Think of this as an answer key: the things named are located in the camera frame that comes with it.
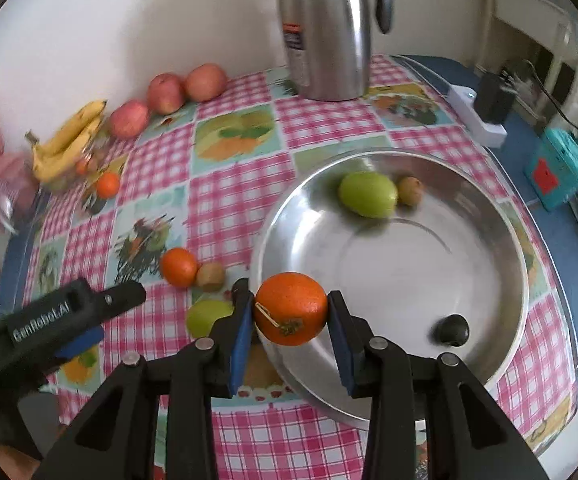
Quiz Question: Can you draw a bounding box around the black charger adapter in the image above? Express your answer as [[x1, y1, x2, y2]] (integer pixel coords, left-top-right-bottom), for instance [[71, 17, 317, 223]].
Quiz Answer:
[[473, 72, 516, 123]]

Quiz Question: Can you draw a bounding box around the pink checkered tablecloth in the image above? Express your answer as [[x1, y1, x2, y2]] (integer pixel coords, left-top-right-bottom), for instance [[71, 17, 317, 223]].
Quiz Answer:
[[0, 55, 578, 480]]

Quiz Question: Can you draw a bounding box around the stainless steel thermos jug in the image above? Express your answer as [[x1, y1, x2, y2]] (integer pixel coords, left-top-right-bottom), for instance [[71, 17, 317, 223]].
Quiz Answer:
[[276, 0, 395, 102]]

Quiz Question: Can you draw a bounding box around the orange with stem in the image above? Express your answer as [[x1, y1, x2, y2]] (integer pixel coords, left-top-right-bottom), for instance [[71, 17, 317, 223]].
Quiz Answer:
[[253, 272, 330, 347]]

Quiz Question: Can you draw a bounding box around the large green mango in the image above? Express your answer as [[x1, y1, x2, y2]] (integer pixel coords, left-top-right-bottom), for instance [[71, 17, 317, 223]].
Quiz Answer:
[[185, 299, 235, 338]]

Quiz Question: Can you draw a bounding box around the teal plastic box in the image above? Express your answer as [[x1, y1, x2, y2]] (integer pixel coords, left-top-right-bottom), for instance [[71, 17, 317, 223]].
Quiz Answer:
[[524, 127, 578, 212]]

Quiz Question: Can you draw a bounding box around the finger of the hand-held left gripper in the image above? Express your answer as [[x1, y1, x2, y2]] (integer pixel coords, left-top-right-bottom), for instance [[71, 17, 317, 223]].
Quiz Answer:
[[104, 281, 147, 318], [54, 327, 104, 361]]

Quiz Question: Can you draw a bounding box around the dark plum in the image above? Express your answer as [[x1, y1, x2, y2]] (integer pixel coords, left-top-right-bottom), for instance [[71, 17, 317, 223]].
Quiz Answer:
[[430, 314, 470, 347]]

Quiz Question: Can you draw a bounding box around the stainless steel basin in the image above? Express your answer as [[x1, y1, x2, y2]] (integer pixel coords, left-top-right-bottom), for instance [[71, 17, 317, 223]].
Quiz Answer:
[[250, 147, 532, 428]]

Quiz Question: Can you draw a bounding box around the bunch of yellow bananas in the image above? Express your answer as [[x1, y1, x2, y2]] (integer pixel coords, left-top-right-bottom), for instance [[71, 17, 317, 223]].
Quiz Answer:
[[25, 100, 109, 183]]

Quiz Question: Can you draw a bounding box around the small green mango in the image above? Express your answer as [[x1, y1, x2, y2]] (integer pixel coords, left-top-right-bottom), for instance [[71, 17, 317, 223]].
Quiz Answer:
[[338, 171, 400, 219]]

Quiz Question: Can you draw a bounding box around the brown kiwi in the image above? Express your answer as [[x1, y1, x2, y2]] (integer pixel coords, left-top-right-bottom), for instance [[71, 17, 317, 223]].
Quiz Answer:
[[196, 262, 227, 293], [396, 176, 425, 207]]

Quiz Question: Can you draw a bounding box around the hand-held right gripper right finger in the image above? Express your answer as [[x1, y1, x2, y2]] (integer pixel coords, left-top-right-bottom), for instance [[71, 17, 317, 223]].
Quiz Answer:
[[326, 290, 552, 480]]

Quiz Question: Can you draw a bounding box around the black cable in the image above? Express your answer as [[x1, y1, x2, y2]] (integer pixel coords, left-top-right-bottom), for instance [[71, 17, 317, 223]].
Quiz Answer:
[[519, 60, 578, 136]]

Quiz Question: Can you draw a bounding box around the white cabinet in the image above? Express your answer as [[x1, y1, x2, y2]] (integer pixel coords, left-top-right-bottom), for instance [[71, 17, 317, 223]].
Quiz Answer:
[[484, 0, 570, 91]]

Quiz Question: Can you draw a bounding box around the red apple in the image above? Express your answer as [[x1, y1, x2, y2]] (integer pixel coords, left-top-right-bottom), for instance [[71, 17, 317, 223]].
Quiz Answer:
[[147, 73, 187, 115], [185, 63, 229, 102], [108, 100, 150, 139]]

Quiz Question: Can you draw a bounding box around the orange tangerine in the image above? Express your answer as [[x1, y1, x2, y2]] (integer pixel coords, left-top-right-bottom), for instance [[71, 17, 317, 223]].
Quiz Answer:
[[159, 247, 200, 289]]

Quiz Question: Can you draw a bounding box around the small tangerine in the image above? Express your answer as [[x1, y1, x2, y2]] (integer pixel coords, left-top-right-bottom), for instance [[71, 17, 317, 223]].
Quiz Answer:
[[96, 171, 121, 198]]

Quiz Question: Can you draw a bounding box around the white power strip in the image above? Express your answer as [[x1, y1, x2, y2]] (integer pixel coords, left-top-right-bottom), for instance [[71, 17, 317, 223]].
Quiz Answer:
[[446, 85, 507, 148]]

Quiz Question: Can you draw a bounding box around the blue cloth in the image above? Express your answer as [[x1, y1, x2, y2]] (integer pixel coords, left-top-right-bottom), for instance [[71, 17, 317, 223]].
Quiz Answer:
[[399, 55, 578, 401]]

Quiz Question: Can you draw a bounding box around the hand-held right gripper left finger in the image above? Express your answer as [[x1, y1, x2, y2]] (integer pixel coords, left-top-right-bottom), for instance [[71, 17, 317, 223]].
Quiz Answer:
[[44, 277, 257, 480]]

